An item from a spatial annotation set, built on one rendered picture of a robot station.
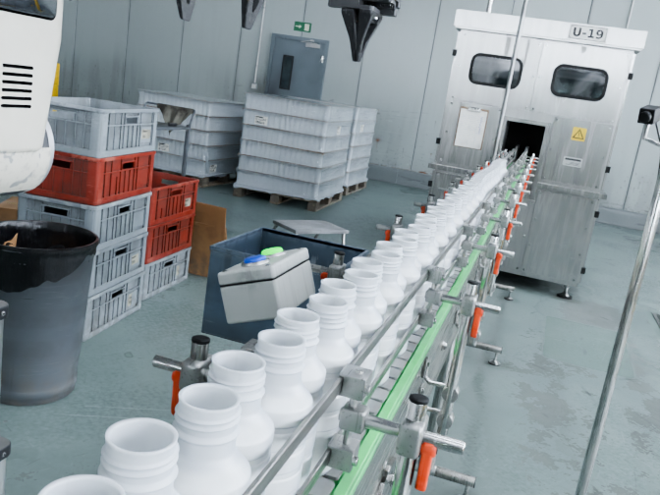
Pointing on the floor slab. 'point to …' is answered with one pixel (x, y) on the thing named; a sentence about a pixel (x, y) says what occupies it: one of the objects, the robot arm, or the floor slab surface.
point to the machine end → (541, 127)
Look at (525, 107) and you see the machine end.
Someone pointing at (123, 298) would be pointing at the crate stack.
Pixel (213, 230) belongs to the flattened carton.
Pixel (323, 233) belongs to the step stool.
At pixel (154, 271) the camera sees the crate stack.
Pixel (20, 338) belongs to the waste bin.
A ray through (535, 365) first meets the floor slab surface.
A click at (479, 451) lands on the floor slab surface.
